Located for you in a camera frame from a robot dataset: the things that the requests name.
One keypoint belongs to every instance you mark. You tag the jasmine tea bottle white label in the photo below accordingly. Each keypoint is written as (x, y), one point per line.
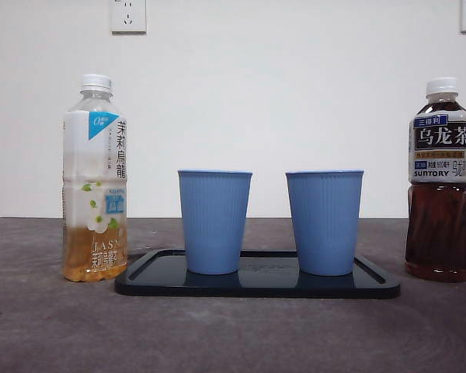
(81, 155)

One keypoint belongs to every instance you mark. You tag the dark oolong tea bottle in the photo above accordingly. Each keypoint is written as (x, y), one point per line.
(439, 225)

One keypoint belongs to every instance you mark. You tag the blue ribbed plastic cup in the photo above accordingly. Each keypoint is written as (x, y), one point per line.
(324, 221)
(213, 221)

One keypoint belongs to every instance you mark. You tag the dark rectangular tray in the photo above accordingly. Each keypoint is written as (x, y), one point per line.
(264, 285)

